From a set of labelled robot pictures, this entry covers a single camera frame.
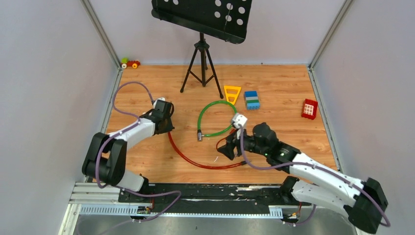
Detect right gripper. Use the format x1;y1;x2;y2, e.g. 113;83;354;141
218;126;268;160

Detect thick red cable lock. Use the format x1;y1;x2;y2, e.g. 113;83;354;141
167;132;247;170

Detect green cable lock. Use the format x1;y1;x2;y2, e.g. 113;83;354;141
197;100;237;141

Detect red padlock with thin cable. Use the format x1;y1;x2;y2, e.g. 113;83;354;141
215;129;235;150

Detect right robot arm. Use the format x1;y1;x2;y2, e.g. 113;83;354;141
217;122;391;234

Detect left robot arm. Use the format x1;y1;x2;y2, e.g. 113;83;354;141
82;98;174;202

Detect blue green stacked blocks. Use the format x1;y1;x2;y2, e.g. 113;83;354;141
244;91;260;110

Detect yellow triangular plastic piece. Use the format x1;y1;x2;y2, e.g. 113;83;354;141
224;85;242;105

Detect toy car red green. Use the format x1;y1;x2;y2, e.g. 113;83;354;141
121;57;140;69

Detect red window block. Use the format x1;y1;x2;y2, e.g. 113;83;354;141
301;99;318;120

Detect black music stand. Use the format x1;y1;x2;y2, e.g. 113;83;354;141
151;0;253;98

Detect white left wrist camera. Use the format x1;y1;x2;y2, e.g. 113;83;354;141
153;97;166;112

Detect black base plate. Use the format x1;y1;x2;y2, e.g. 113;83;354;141
118;183;306;214

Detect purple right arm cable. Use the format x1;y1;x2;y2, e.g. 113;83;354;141
239;128;392;228

